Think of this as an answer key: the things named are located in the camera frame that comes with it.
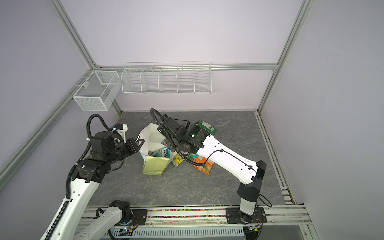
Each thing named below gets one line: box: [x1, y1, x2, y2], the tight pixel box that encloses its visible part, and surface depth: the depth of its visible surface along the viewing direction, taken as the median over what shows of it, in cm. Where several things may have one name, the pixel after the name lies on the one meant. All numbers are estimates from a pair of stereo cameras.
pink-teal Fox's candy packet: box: [148, 146, 171, 159], surface depth 90 cm
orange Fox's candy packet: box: [192, 156, 215, 176], surface depth 89 cm
